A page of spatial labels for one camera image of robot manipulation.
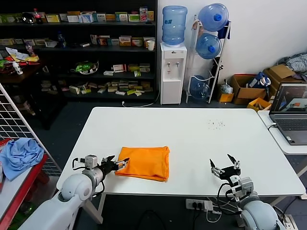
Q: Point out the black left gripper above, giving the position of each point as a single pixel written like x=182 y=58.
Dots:
x=108 y=167

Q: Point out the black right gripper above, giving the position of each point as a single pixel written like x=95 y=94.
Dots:
x=230 y=174

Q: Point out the orange t-shirt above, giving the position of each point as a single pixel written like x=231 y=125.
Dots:
x=144 y=163

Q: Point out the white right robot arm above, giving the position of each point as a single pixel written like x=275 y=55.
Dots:
x=256 y=213

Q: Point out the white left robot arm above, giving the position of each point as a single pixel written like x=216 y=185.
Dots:
x=74 y=187

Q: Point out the grey blue clothes pile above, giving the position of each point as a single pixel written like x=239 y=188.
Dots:
x=297 y=62

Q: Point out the large white table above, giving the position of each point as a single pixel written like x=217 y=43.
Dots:
x=251 y=134

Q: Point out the white power strip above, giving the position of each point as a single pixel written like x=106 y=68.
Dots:
x=192 y=204

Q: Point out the small white side table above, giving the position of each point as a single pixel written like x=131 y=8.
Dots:
x=275 y=139

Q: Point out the yellow bin with parts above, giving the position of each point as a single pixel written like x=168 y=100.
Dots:
x=251 y=104

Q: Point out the small yellow plastic bin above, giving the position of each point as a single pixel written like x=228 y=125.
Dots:
x=226 y=97

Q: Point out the open brown cardboard box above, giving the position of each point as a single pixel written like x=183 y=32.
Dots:
x=242 y=93

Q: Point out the grey open laptop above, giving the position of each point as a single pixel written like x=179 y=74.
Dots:
x=292 y=124

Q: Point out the clear plastic bag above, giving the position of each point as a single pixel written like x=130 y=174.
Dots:
x=226 y=88

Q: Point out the white metal jug rack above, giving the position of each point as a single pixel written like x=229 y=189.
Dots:
x=212 y=89

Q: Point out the white green tilted box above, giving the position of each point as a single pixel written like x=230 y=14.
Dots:
x=74 y=89

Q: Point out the white floor socket strip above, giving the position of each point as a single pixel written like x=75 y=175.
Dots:
x=290 y=222

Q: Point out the flat white grey box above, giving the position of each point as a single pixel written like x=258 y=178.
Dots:
x=108 y=73

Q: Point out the small green upright box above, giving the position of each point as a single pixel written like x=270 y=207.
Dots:
x=137 y=73

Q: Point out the red metal shelf rack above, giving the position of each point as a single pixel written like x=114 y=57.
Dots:
x=26 y=185

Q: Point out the blue shopping bag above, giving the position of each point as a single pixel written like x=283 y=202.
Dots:
x=257 y=80

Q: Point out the red white medicine box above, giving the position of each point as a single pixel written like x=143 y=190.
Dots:
x=119 y=68

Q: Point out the crumpled light blue cloth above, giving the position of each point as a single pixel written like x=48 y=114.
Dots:
x=21 y=155

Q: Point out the white water dispenser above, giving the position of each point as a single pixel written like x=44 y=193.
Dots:
x=171 y=83

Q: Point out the beige green medicine box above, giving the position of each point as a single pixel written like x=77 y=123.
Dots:
x=144 y=68

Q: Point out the patterned bowl with greens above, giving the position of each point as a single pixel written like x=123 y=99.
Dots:
x=84 y=67

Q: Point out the green plastic bottle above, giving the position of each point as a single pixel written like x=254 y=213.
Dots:
x=27 y=209

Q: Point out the large stacked cardboard box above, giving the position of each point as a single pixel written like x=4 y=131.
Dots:
x=280 y=72

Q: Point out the black shelving unit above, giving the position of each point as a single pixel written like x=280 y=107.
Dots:
x=108 y=49

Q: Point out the plain white medicine box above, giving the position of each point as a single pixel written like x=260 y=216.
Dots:
x=114 y=42

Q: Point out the white yellow red box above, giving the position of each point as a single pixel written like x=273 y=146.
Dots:
x=125 y=41

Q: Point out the small flat white box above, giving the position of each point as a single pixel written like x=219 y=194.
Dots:
x=84 y=44

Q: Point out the red orange medicine box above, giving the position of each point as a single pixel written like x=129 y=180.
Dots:
x=102 y=41

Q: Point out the green orange medicine box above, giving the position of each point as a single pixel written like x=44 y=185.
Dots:
x=137 y=42

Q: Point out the white paper cup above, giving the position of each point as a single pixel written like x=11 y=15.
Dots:
x=150 y=45

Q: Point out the white red upright box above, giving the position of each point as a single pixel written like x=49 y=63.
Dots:
x=93 y=39

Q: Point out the dark wooden table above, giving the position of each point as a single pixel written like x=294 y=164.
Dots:
x=24 y=76

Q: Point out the white orange medicine box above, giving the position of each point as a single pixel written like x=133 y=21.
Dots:
x=145 y=40

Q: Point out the yellow snack packet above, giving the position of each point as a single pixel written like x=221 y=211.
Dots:
x=31 y=59

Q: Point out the blue drink bottle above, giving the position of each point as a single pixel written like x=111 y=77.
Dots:
x=61 y=40

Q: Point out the dark blue hanging cloth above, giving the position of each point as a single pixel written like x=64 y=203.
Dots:
x=224 y=33

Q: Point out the open white tray box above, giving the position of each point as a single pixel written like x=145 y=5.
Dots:
x=50 y=43

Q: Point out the flat yellow medicine box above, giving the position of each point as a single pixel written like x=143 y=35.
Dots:
x=110 y=17

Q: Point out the white teal medicine box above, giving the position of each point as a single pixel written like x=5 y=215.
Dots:
x=101 y=17

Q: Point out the green white medicine box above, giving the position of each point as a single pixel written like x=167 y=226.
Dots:
x=133 y=17

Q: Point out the white green-stripe medicine box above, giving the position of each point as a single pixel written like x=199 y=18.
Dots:
x=72 y=18

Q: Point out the tall pink patterned box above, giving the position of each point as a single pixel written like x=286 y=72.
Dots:
x=143 y=14

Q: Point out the labelled blue water jug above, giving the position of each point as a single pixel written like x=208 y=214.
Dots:
x=174 y=24

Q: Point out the yellow green medicine box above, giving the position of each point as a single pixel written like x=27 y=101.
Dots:
x=52 y=18

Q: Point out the cola bottle red cap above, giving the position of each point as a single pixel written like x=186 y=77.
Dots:
x=37 y=18

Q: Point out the shiny black bowl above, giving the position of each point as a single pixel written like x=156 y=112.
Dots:
x=27 y=18

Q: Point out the wide green medicine box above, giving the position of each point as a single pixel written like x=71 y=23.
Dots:
x=8 y=18

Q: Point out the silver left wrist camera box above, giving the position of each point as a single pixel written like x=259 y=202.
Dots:
x=91 y=161

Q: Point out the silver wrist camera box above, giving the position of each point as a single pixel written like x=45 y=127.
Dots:
x=91 y=161
x=244 y=189

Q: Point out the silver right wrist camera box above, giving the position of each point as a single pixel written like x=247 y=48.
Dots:
x=244 y=189

